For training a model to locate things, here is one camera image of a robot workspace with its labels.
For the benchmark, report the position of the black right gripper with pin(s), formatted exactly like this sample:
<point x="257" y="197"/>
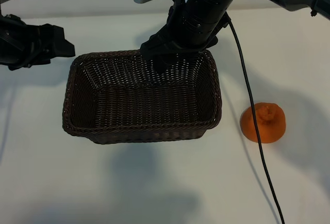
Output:
<point x="201" y="15"/>

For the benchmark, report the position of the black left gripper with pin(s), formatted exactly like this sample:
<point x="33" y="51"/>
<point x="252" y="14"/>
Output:
<point x="20" y="46"/>

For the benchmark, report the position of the dark brown wicker basket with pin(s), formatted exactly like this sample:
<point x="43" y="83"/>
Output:
<point x="144" y="105"/>

